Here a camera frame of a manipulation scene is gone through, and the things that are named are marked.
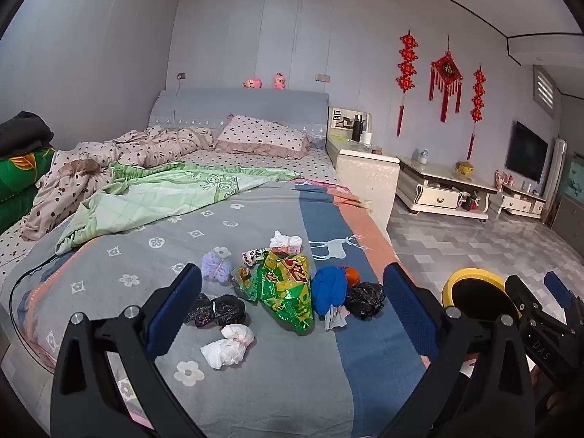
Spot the blue cloth bundle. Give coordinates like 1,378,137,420
311,266,349,316

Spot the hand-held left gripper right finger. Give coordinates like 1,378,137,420
384,263,535,438

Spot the white cloth bundle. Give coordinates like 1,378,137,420
269,230,303,255

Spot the large green snack bag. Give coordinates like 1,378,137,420
254,251,315,335

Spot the white bedside cabinet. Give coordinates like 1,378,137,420
326,134,401,233

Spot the white tv cabinet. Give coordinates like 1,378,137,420
496,185,548,220

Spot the pink grey cloth bundle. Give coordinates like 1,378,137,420
325,306,350,332

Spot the purple ruffled bundle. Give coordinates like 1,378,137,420
201,250,233,284

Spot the red diamond tassel decoration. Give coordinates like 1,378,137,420
429,35,464,123

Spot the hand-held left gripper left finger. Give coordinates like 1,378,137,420
50,263,204,438

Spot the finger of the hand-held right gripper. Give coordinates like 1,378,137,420
504,274,555,331
544,271,584,329

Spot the polka dot pillow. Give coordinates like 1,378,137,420
214,115,312,160

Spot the yellow trash bin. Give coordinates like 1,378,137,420
442,268,523,326

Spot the folded green leaf blanket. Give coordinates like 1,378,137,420
0,143,58,233

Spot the picture frame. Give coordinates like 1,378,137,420
329,107,371,131

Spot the sausage wrapper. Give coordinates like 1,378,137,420
242,247,270,266

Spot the black folded cloth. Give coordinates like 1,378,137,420
0,111,54,156

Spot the tied white plastic bag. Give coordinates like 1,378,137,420
201,324,255,369

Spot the tied black plastic bag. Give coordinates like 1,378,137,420
185,294,247,328

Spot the light green quilt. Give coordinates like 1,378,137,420
55,162,302,256

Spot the grey bed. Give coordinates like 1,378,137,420
0,88,432,438

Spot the small green snack packet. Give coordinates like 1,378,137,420
232,265,259,302

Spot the long red knot decoration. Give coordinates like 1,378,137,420
466,65,487,161
398,31,419,138

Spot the black television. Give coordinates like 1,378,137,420
504,121,549,183

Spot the polka dot bed sheet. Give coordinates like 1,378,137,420
0,148,341,284

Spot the white standing air conditioner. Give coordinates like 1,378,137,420
547,137,569,229

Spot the white TV stand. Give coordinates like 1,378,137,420
396,157,499,224

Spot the pink polka dot quilt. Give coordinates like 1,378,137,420
23,125,215,242

